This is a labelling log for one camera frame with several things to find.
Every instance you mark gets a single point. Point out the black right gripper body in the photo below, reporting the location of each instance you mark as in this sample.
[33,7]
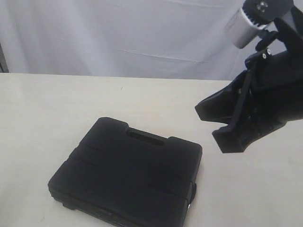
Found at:
[275,94]

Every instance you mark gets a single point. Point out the white backdrop curtain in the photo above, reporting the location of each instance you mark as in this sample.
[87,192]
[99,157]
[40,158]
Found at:
[172,39]

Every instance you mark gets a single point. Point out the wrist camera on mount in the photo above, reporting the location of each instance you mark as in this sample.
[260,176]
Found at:
[252,18]

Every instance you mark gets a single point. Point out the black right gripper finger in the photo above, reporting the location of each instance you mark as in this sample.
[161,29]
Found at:
[220,106]
[248,124]

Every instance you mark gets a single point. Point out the black plastic tool case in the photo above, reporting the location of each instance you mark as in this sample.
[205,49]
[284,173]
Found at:
[128,177]

